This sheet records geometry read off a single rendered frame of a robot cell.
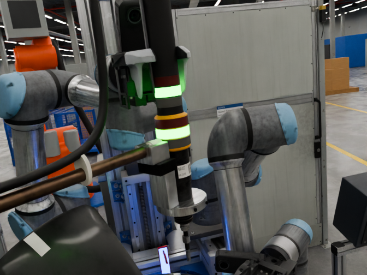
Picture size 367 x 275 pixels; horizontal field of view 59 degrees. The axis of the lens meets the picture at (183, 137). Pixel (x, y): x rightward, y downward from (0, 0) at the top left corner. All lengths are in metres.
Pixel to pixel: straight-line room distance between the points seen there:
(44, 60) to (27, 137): 3.44
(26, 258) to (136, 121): 0.33
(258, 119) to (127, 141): 0.35
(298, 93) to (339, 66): 10.31
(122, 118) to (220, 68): 1.74
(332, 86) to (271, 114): 11.98
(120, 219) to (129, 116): 0.81
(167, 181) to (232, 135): 0.45
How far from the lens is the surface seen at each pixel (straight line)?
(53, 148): 4.24
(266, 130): 0.85
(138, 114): 0.67
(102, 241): 0.52
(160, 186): 0.41
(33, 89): 0.95
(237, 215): 0.85
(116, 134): 0.66
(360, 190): 1.06
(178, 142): 0.40
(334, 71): 12.82
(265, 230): 2.80
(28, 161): 1.03
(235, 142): 0.83
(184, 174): 0.42
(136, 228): 1.34
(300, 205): 2.87
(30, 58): 4.39
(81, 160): 0.34
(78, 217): 0.53
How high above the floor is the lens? 1.64
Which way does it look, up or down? 13 degrees down
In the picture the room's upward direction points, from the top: 7 degrees counter-clockwise
